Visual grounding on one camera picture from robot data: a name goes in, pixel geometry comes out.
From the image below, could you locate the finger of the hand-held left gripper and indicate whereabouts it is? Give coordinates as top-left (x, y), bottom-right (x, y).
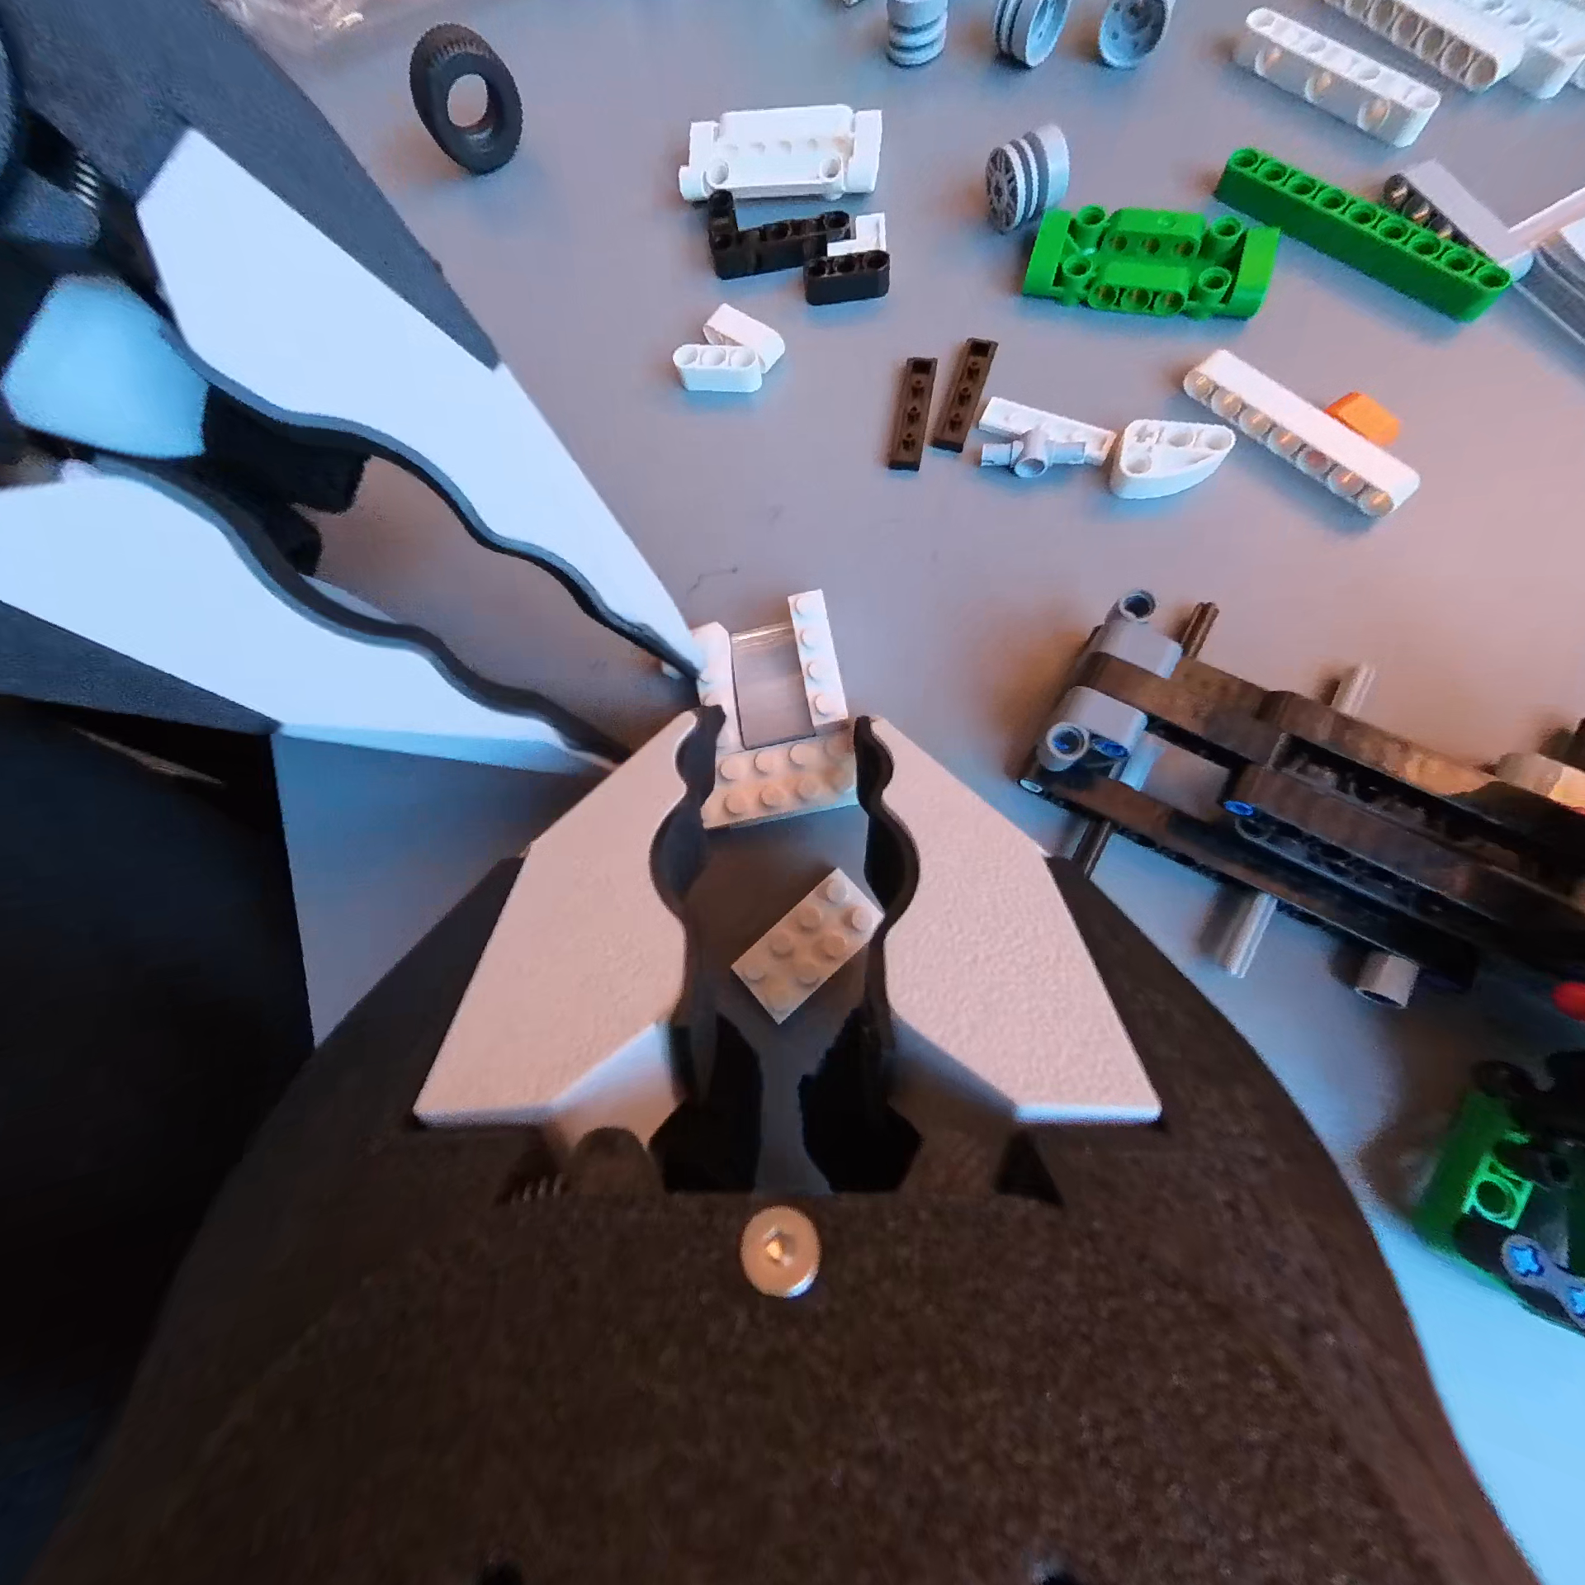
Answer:
top-left (0, 126), bottom-right (703, 681)
top-left (0, 458), bottom-right (629, 762)

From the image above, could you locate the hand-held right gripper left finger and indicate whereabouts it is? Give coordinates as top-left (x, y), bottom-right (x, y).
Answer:
top-left (414, 707), bottom-right (726, 1132)

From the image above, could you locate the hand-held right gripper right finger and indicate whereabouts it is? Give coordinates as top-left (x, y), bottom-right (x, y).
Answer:
top-left (854, 713), bottom-right (1162, 1124)

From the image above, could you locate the white blue lego assembly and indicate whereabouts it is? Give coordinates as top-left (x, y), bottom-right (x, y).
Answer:
top-left (686, 592), bottom-right (867, 828)

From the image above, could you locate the black lego tyre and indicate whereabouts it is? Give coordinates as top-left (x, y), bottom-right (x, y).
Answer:
top-left (409, 24), bottom-right (524, 175)

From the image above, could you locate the short white lego plate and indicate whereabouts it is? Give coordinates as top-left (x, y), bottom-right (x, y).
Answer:
top-left (729, 866), bottom-right (886, 1024)

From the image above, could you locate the white short lego beam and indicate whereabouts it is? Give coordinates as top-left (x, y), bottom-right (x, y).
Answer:
top-left (671, 303), bottom-right (786, 394)

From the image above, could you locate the partly built lego truck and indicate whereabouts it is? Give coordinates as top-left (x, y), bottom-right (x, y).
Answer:
top-left (1016, 592), bottom-right (1585, 1011)

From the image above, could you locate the black lego beam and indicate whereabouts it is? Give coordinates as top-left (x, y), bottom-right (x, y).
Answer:
top-left (707, 190), bottom-right (890, 303)

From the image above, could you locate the white medium lego beam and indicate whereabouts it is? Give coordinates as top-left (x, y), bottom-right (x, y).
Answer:
top-left (678, 105), bottom-right (882, 201)

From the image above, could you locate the green black lego subassembly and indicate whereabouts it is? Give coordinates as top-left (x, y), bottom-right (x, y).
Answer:
top-left (1411, 1058), bottom-right (1585, 1332)

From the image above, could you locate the white rounded lego liftarm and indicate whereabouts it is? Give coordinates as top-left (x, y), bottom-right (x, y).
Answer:
top-left (1107, 418), bottom-right (1237, 500)

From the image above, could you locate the light grey lego connector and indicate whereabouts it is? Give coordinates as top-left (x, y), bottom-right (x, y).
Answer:
top-left (977, 396), bottom-right (1116, 477)

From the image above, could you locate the black lego plate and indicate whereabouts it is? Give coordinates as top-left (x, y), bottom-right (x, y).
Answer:
top-left (886, 356), bottom-right (937, 471)
top-left (929, 335), bottom-right (997, 452)

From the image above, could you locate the white long lego beam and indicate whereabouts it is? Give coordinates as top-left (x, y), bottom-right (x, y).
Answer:
top-left (1180, 349), bottom-right (1420, 517)

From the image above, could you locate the green lego beam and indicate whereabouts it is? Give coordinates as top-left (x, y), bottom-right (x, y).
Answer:
top-left (1212, 149), bottom-right (1514, 324)

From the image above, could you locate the dark grey lego beam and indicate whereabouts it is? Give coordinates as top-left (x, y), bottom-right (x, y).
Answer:
top-left (1379, 160), bottom-right (1537, 279)

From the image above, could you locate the white holed lego beam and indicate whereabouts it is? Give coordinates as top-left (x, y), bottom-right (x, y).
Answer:
top-left (1324, 0), bottom-right (1526, 94)
top-left (1233, 9), bottom-right (1441, 147)
top-left (1484, 0), bottom-right (1585, 98)

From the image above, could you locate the person's torso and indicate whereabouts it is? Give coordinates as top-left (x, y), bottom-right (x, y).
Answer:
top-left (0, 692), bottom-right (312, 1585)

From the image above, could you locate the green lego frame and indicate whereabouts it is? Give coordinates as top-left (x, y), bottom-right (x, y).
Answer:
top-left (1020, 203), bottom-right (1280, 320)

